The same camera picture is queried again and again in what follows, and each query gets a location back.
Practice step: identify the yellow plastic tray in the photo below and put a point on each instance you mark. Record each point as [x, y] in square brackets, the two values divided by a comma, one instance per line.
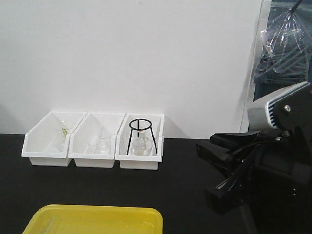
[87, 219]

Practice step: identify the white right storage bin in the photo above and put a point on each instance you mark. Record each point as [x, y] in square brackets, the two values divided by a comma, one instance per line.
[132, 161]

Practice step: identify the white middle storage bin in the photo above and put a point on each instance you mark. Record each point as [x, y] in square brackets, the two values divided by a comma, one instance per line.
[95, 124]

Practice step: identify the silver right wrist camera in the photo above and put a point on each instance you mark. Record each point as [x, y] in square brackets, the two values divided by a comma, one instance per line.
[283, 109]

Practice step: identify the clear glass beaker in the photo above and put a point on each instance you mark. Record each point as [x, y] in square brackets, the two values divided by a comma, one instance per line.
[99, 145]

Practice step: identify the white storage bin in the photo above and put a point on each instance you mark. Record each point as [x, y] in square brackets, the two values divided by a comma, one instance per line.
[39, 142]
[95, 124]
[132, 161]

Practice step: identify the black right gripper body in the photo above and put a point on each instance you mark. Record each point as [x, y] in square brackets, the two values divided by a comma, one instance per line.
[282, 184]

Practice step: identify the clear glass funnel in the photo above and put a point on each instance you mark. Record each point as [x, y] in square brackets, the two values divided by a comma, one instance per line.
[61, 133]

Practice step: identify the black wire tripod stand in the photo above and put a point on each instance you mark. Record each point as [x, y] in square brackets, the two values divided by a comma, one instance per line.
[140, 124]

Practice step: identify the clear plastic wrapped bundle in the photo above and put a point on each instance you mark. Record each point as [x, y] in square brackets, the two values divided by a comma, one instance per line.
[287, 44]

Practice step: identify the white left storage bin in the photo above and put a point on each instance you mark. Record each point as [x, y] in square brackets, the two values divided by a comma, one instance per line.
[39, 142]

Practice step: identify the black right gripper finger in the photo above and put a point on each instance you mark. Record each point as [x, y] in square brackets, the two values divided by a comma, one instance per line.
[235, 191]
[227, 151]

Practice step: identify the clear round glass flask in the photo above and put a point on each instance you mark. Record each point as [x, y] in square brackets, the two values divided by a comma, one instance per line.
[142, 145]

